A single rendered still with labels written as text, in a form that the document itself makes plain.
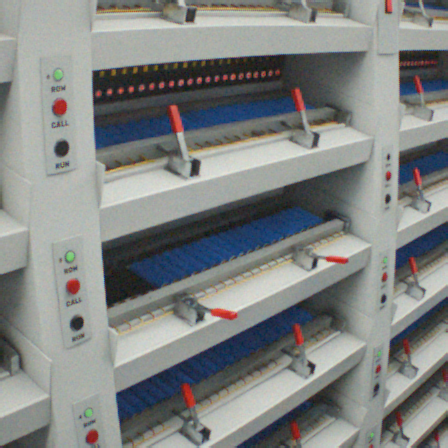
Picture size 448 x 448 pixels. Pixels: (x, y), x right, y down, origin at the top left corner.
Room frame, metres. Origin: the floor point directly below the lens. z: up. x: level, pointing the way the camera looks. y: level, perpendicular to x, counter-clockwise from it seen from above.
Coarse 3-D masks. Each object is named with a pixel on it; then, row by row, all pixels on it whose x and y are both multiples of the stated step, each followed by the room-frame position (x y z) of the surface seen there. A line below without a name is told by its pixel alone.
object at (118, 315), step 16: (336, 224) 1.21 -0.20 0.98; (288, 240) 1.12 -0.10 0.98; (304, 240) 1.13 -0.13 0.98; (320, 240) 1.18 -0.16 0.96; (256, 256) 1.04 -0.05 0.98; (272, 256) 1.07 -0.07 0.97; (208, 272) 0.97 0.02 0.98; (224, 272) 0.98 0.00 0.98; (240, 272) 1.01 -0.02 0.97; (176, 288) 0.92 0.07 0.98; (192, 288) 0.93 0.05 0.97; (208, 288) 0.96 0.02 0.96; (128, 304) 0.86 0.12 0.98; (144, 304) 0.86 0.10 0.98; (160, 304) 0.89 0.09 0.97; (112, 320) 0.82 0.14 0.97; (128, 320) 0.85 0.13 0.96
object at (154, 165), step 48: (96, 96) 0.98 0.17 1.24; (144, 96) 1.05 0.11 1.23; (192, 96) 1.13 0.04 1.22; (240, 96) 1.20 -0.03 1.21; (288, 96) 1.29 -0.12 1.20; (336, 96) 1.26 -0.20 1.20; (96, 144) 0.89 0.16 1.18; (144, 144) 0.90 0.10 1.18; (192, 144) 0.97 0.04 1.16; (240, 144) 1.03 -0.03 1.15; (288, 144) 1.08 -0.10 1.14; (336, 144) 1.13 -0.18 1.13; (144, 192) 0.82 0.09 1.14; (192, 192) 0.87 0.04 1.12; (240, 192) 0.95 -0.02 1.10
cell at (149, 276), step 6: (132, 264) 0.97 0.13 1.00; (138, 264) 0.97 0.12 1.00; (132, 270) 0.97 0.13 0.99; (138, 270) 0.96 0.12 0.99; (144, 270) 0.96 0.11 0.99; (150, 270) 0.96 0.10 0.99; (144, 276) 0.95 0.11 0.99; (150, 276) 0.95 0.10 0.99; (156, 276) 0.94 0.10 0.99; (150, 282) 0.94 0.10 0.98; (156, 282) 0.94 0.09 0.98; (162, 282) 0.93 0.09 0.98
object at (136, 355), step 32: (320, 192) 1.28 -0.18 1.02; (160, 224) 1.06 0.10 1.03; (352, 224) 1.24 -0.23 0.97; (352, 256) 1.16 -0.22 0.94; (224, 288) 0.98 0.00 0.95; (256, 288) 1.00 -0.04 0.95; (288, 288) 1.02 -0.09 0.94; (320, 288) 1.10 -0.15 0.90; (160, 320) 0.87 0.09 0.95; (224, 320) 0.91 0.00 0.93; (256, 320) 0.98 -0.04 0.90; (128, 352) 0.79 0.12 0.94; (160, 352) 0.82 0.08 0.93; (192, 352) 0.87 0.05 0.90; (128, 384) 0.79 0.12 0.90
